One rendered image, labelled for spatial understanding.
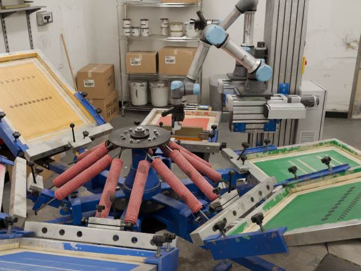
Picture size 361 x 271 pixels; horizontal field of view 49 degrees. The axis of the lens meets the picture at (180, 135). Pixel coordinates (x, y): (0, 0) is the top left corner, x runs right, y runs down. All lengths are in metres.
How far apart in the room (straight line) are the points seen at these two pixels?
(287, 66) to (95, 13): 4.21
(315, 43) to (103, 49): 3.32
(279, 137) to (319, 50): 3.27
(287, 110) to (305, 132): 0.45
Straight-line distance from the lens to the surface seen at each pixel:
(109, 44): 6.69
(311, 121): 3.24
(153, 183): 1.95
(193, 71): 2.77
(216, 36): 2.59
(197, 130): 2.73
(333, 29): 6.37
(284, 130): 3.26
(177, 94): 2.65
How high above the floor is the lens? 1.99
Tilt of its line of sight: 21 degrees down
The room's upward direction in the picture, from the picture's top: straight up
